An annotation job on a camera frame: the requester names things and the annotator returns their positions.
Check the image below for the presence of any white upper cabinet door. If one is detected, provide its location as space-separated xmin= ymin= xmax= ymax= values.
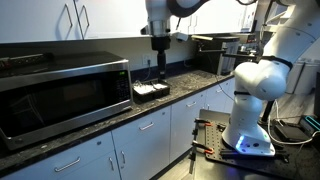
xmin=73 ymin=0 xmax=149 ymax=40
xmin=0 ymin=0 xmax=83 ymax=44
xmin=169 ymin=0 xmax=258 ymax=36

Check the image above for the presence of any black coffee machine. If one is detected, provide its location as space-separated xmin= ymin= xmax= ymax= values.
xmin=190 ymin=34 xmax=242 ymax=76

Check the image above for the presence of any black perforated mounting table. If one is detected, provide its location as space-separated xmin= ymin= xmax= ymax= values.
xmin=188 ymin=108 xmax=320 ymax=180

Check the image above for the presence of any white cable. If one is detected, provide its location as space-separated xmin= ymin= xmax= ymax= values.
xmin=266 ymin=99 xmax=320 ymax=146

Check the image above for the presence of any black glass microwave door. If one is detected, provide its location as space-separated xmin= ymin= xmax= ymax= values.
xmin=0 ymin=66 xmax=118 ymax=152

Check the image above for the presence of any white wall outlet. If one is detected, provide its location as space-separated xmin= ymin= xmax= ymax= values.
xmin=142 ymin=53 xmax=153 ymax=66

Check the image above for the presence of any black power strip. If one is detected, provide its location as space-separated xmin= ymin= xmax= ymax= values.
xmin=0 ymin=52 xmax=48 ymax=70

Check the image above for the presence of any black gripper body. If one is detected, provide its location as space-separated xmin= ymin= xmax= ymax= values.
xmin=151 ymin=35 xmax=172 ymax=65

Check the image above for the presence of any white drawer front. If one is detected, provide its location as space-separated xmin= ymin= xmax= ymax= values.
xmin=111 ymin=105 xmax=172 ymax=143
xmin=0 ymin=131 xmax=116 ymax=180

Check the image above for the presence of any teal edged black device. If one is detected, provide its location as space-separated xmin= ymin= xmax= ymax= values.
xmin=298 ymin=114 xmax=320 ymax=136

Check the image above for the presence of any silver upper cabinet handle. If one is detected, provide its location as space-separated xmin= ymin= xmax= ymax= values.
xmin=78 ymin=3 xmax=91 ymax=30
xmin=63 ymin=3 xmax=74 ymax=30

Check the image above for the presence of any black flat box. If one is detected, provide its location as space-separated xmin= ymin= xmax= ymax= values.
xmin=274 ymin=122 xmax=312 ymax=143

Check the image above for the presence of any orange handled bar clamp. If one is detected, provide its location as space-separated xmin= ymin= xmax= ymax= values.
xmin=188 ymin=139 xmax=216 ymax=175
xmin=191 ymin=117 xmax=214 ymax=138

